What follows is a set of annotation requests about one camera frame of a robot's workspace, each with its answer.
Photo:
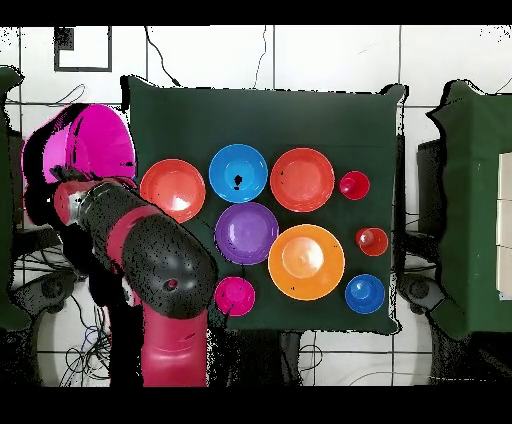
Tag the large pink bowl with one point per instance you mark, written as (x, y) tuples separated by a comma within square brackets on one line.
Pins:
[(104, 144)]

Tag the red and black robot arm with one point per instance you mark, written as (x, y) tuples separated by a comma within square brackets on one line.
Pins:
[(168, 260)]

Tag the green cloth covered table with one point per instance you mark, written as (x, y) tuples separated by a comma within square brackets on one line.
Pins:
[(472, 200), (4, 200)]

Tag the red-orange bowl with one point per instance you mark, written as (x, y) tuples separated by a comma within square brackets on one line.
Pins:
[(302, 180), (176, 184)]

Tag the black tape square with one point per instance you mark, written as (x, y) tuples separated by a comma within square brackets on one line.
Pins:
[(56, 52)]

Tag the purple bowl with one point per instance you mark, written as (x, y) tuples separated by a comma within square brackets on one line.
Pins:
[(246, 234)]

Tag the light blue bowl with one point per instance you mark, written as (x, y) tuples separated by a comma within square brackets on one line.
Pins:
[(250, 160)]

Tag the small crimson bowl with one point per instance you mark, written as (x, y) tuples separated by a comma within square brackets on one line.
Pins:
[(230, 296)]

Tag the dark green tablecloth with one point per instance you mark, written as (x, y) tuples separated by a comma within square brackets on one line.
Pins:
[(260, 116)]

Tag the large orange bowl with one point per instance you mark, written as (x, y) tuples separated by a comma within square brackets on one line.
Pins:
[(306, 262)]

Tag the red cup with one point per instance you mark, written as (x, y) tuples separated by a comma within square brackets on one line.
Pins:
[(356, 188)]

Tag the orange cup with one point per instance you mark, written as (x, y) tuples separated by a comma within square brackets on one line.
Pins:
[(376, 244)]

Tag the small dark blue bowl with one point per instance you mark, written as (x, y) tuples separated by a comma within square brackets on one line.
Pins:
[(366, 298)]

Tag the white box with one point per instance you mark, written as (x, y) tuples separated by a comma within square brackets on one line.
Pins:
[(505, 224)]

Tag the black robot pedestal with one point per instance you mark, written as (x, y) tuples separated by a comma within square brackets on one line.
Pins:
[(256, 360)]

